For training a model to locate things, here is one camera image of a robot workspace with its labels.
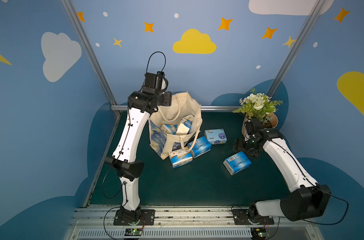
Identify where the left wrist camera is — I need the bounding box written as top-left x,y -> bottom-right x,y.
156,71 -> 169,93

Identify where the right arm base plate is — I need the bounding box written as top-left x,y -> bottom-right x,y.
231,209 -> 275,225

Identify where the aluminium front rail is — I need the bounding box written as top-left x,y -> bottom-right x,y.
64,205 -> 324,240

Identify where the light blue tissue box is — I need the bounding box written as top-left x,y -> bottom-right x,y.
204,129 -> 227,145

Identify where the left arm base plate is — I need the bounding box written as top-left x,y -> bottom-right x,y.
114,209 -> 155,226

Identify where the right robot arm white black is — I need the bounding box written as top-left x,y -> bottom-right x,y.
234,118 -> 331,225

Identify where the right controller board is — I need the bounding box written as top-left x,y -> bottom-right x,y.
250,228 -> 269,240

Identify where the floral tissue pack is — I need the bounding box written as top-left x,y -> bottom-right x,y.
169,149 -> 193,169
161,124 -> 178,135
176,123 -> 190,136

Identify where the controller board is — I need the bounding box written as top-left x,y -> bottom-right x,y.
250,228 -> 269,240
125,229 -> 143,237

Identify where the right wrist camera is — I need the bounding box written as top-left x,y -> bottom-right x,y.
244,118 -> 263,139

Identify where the aluminium frame post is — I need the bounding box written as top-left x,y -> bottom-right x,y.
266,0 -> 327,97
61,0 -> 117,107

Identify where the rear aluminium frame bar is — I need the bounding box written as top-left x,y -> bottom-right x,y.
111,105 -> 240,112

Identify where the left aluminium frame post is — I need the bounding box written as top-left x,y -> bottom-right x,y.
61,0 -> 117,107

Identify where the left controller board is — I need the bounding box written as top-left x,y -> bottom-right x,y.
125,229 -> 143,237

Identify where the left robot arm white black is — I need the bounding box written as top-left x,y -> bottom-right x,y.
105,71 -> 172,224

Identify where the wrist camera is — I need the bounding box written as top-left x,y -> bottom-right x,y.
244,118 -> 263,139
156,71 -> 169,93

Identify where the blue tissue pack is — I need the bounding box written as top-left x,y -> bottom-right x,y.
182,115 -> 194,129
223,152 -> 252,176
190,137 -> 212,159

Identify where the right aluminium frame post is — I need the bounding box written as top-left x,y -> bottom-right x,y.
266,0 -> 327,97

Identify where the pink pot with flowers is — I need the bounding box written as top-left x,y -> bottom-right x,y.
233,89 -> 283,128

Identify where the cream canvas tote bag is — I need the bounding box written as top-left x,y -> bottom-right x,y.
149,92 -> 203,160

